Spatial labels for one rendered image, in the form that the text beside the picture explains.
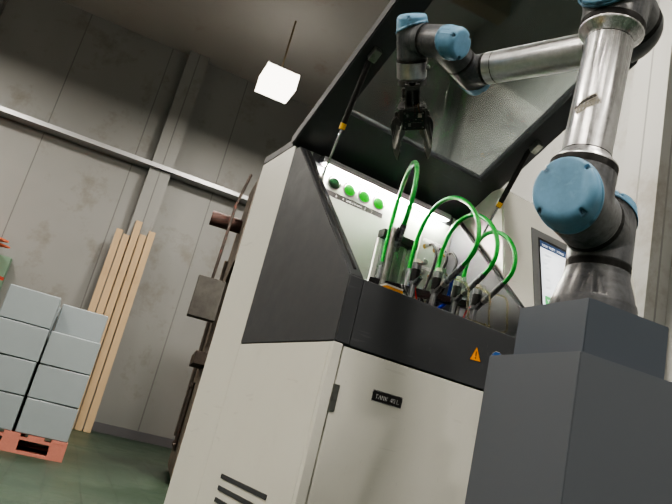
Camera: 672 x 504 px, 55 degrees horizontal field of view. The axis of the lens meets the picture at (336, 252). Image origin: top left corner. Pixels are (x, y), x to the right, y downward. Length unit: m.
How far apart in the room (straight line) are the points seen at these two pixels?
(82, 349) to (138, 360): 4.12
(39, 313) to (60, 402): 0.66
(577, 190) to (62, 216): 8.63
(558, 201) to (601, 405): 0.33
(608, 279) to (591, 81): 0.35
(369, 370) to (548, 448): 0.54
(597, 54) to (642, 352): 0.53
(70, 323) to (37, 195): 4.20
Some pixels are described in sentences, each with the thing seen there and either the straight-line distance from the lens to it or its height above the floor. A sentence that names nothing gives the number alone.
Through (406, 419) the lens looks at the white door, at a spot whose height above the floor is 0.67.
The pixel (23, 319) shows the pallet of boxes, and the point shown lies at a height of 0.88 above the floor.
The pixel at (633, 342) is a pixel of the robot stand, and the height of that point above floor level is 0.85.
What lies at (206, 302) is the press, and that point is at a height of 1.40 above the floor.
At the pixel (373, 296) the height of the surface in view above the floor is 0.92.
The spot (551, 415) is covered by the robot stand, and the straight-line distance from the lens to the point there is 1.10.
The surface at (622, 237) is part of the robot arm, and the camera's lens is 1.25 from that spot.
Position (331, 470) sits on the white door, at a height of 0.52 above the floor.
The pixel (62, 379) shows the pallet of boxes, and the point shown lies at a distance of 5.12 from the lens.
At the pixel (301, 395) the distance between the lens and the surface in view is 1.52.
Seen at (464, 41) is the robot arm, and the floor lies 1.49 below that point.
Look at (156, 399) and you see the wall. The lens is 9.25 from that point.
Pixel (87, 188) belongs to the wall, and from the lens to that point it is 9.52.
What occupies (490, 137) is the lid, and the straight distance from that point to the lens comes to 2.23.
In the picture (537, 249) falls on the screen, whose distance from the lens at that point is 2.34.
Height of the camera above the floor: 0.58
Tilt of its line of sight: 16 degrees up
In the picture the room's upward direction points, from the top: 14 degrees clockwise
